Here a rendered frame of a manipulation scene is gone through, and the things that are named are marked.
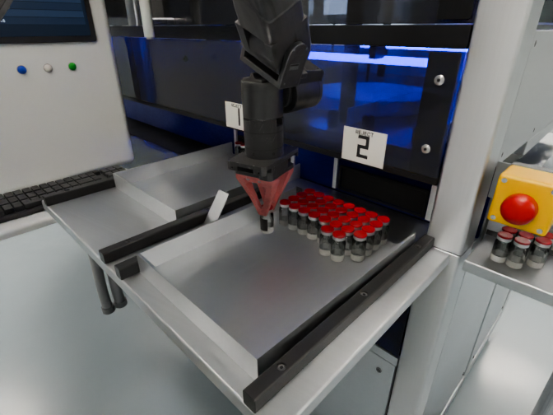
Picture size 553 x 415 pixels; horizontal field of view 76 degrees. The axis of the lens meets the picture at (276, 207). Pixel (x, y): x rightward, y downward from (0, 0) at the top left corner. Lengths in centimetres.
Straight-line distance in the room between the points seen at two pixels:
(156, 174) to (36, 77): 42
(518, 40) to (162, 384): 146
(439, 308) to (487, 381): 103
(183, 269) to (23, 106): 74
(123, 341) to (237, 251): 124
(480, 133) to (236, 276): 39
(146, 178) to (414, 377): 73
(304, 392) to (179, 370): 121
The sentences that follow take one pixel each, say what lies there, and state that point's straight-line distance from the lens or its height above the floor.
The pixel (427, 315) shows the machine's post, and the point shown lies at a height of 74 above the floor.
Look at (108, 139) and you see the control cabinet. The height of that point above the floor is 89.
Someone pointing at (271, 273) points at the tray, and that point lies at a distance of 53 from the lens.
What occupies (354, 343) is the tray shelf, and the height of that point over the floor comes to 88.
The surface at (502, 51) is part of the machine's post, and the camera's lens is 55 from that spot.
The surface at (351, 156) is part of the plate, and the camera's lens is 66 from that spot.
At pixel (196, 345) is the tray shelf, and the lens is 45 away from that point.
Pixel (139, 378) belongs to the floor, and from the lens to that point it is 161.
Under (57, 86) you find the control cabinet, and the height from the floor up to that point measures 106.
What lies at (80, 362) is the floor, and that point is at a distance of 175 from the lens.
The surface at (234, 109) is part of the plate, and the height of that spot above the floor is 103.
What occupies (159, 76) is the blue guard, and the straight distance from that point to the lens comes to 114.
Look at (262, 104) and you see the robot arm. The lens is 49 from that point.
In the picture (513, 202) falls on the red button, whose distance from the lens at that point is 55.
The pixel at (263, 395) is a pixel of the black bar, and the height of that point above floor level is 90.
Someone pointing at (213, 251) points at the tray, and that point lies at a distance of 59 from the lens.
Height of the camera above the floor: 121
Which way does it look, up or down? 27 degrees down
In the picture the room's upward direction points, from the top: straight up
